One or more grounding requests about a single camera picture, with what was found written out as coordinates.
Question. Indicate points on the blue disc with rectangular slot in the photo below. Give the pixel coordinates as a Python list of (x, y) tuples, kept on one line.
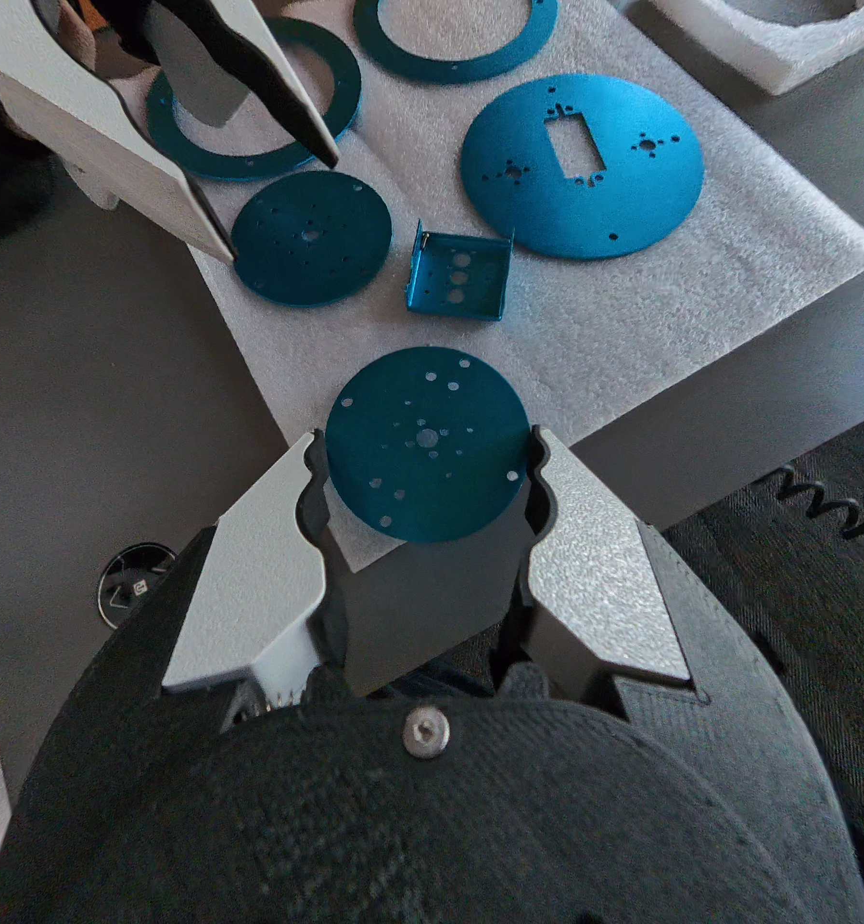
[(663, 195)]

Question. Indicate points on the small blue perforated disc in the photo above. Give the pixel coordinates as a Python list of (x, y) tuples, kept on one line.
[(331, 274), (439, 505)]

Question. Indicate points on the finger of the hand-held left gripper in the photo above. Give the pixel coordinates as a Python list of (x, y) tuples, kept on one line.
[(78, 115), (288, 65)]

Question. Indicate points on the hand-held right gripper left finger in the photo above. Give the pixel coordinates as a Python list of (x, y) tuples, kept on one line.
[(251, 577)]

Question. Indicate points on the black round desk control panel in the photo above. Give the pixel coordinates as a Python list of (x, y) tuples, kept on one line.
[(150, 559)]

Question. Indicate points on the blue metal U bracket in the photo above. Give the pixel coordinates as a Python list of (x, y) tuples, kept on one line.
[(486, 289)]

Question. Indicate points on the white foam block with hole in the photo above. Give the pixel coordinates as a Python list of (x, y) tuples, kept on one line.
[(764, 65)]

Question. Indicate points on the white foam mat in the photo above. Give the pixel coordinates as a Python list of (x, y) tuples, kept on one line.
[(619, 325)]

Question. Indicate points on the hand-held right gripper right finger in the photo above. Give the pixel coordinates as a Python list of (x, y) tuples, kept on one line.
[(605, 592)]

